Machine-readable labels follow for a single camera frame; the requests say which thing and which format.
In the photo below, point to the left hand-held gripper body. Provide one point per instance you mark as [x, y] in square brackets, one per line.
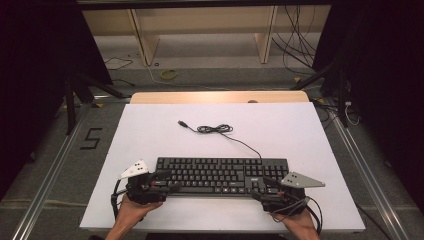
[143, 191]

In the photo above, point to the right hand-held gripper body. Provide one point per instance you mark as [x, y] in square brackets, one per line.
[293, 180]

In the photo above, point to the black keyboard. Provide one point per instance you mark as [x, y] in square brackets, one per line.
[213, 173]

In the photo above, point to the person's left hand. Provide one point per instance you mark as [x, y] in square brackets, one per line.
[131, 211]

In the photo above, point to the person's right hand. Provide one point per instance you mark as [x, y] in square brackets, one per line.
[300, 220]

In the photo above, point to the black metal stand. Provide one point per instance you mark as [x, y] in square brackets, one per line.
[341, 96]
[70, 100]

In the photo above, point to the yellow tape roll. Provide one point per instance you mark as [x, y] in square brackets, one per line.
[168, 74]

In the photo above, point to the black curtain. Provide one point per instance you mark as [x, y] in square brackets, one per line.
[386, 83]
[33, 83]

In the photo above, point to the aluminium floor rail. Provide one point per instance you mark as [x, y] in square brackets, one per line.
[370, 180]
[50, 173]

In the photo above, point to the beige wooden desk frame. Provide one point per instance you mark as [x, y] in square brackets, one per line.
[206, 20]

